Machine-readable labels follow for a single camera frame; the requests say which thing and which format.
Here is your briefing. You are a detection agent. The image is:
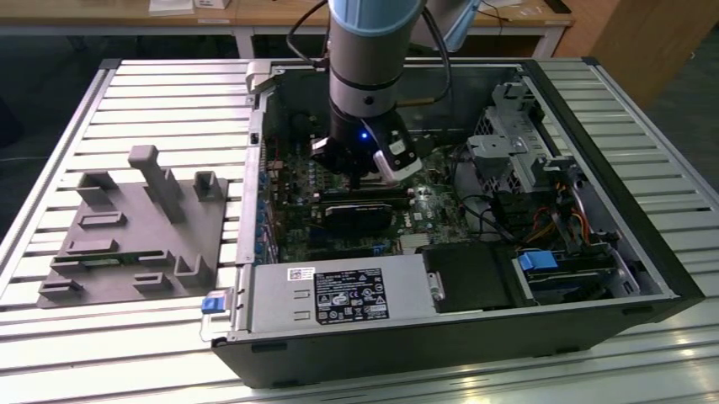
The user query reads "black RAM slot bank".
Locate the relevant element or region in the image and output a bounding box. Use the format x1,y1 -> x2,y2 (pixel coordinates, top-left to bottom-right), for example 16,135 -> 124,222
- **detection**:
318,188 -> 409,208

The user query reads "black graphics card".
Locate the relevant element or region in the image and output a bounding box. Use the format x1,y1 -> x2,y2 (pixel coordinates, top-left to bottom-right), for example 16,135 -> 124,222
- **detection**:
322,201 -> 395,236

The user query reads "green motherboard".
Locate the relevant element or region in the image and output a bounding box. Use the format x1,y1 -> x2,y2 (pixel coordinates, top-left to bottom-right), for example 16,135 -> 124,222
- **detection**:
262,130 -> 479,262

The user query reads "silver chipset heatsink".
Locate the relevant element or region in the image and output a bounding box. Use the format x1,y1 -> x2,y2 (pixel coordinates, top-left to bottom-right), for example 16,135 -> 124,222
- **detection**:
399,235 -> 431,254

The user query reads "metal drive cage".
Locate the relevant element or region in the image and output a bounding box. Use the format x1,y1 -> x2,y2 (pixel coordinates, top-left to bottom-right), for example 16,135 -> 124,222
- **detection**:
465,82 -> 569,191

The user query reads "grey power supply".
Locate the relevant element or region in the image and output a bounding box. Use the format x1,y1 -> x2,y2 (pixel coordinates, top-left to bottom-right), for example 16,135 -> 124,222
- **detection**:
245,254 -> 437,332

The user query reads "black plastic shroud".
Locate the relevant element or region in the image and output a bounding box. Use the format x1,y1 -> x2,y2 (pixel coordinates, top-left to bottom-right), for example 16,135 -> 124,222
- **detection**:
419,242 -> 533,315

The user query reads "grey parts rack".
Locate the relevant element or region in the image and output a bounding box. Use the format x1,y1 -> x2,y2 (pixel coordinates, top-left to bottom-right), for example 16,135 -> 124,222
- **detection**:
33,145 -> 230,311

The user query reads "blue disk carrier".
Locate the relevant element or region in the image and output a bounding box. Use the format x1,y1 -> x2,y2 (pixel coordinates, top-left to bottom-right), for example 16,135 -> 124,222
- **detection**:
519,250 -> 559,274

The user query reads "black PC case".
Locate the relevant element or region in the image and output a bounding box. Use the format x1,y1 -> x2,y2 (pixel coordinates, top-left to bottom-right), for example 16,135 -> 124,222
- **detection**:
209,56 -> 707,391

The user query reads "wooden desk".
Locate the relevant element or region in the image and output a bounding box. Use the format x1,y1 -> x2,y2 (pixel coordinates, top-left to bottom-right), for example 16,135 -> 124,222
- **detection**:
0,0 -> 575,60

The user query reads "wooden cabinet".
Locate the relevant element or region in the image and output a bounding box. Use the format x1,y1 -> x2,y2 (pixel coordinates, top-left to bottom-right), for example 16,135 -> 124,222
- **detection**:
552,0 -> 719,109

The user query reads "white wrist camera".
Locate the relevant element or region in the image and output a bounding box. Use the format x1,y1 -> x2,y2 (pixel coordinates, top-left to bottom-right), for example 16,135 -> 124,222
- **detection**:
373,130 -> 424,183

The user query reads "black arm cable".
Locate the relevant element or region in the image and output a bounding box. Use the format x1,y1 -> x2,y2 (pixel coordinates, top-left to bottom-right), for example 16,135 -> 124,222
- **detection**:
395,0 -> 453,106
284,0 -> 332,72

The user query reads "yellow wire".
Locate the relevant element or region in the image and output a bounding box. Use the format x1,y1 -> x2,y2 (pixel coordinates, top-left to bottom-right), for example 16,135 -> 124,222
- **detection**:
531,210 -> 560,239

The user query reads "orange wire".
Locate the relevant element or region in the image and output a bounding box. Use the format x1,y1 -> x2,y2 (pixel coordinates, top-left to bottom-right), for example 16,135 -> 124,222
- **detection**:
565,210 -> 592,247

